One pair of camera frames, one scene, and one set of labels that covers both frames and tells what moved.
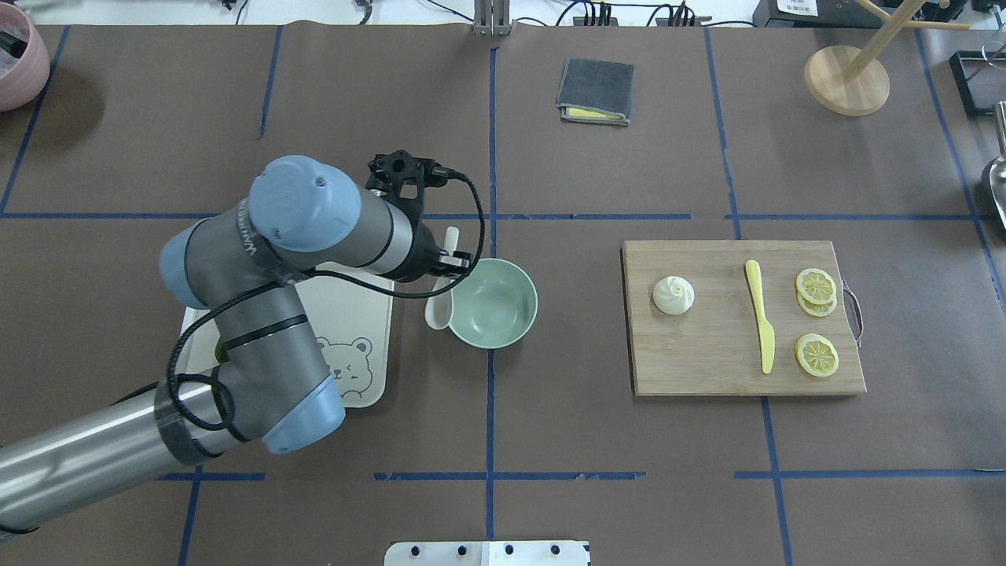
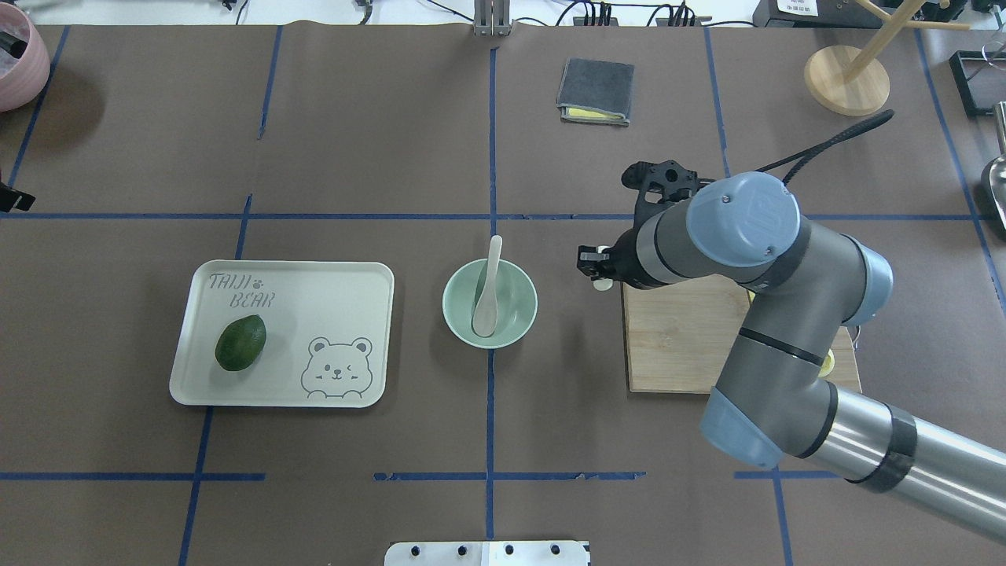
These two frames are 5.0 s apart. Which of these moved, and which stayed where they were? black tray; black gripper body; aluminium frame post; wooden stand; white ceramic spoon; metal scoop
Moved: white ceramic spoon; black gripper body
Stayed: metal scoop; aluminium frame post; wooden stand; black tray
